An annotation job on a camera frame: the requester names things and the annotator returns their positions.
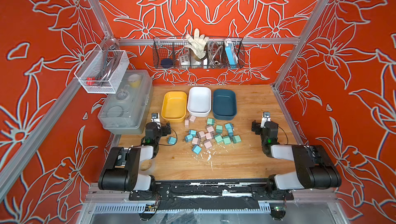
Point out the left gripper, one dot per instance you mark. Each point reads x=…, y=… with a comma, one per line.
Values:
x=165, y=128

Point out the blue plug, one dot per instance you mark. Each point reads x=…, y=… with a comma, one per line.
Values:
x=196, y=149
x=172, y=141

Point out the blue plug bottom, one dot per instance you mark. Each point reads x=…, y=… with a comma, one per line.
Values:
x=196, y=149

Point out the green plug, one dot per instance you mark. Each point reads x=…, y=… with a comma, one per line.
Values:
x=210, y=121
x=218, y=138
x=219, y=129

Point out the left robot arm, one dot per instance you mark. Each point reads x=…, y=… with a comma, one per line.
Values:
x=121, y=171

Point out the green plug lower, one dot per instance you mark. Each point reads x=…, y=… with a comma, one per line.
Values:
x=218, y=138

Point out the green plug centre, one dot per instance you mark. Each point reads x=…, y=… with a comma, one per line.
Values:
x=219, y=129

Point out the dark teal storage box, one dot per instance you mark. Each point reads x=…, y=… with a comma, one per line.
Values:
x=224, y=104

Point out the white socket cube in basket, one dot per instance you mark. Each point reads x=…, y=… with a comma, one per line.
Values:
x=185, y=60

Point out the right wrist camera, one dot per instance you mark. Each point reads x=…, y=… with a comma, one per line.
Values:
x=266, y=117

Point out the white wire basket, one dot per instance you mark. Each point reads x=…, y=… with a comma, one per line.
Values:
x=107, y=66

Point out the cream rubber glove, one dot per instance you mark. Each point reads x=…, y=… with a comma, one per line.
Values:
x=197, y=43

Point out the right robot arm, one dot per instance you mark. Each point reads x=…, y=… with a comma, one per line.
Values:
x=313, y=167

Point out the pink plug bottom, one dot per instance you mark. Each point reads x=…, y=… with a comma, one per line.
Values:
x=207, y=144

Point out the black wire wall basket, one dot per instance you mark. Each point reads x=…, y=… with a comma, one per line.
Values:
x=185, y=52

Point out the clear plastic lidded container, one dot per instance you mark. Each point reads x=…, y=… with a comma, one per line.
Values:
x=126, y=111

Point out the white storage box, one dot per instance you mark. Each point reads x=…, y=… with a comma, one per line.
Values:
x=199, y=101

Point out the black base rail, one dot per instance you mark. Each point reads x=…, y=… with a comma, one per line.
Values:
x=256, y=189

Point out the yellow storage box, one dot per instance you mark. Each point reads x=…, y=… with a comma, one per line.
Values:
x=174, y=106

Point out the light blue box in basket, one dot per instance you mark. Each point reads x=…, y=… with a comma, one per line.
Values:
x=230, y=53

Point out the red object in basket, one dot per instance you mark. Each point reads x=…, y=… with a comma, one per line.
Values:
x=90, y=81

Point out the green plug top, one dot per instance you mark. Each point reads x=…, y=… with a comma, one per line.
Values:
x=210, y=121

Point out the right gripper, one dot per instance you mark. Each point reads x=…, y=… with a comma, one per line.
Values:
x=257, y=127

